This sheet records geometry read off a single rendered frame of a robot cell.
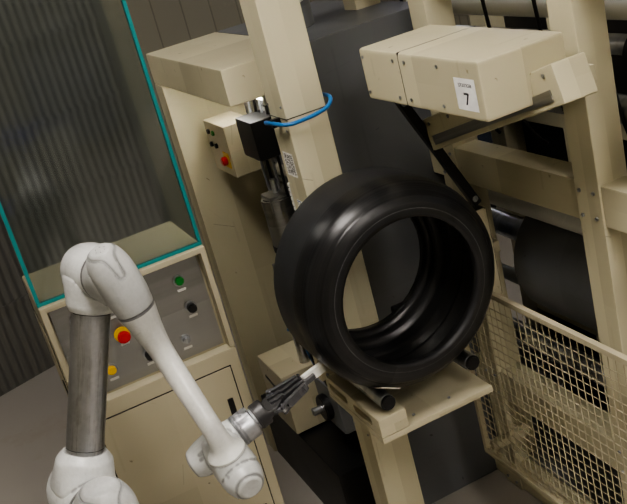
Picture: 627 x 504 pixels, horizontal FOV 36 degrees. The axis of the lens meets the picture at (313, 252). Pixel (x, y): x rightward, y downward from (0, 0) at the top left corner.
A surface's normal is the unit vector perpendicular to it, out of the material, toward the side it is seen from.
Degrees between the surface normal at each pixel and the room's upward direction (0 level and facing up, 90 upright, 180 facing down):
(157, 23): 90
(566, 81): 72
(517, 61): 90
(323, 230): 40
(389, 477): 90
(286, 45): 90
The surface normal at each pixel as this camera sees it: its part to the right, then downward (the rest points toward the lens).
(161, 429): 0.40, 0.24
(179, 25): 0.68, 0.11
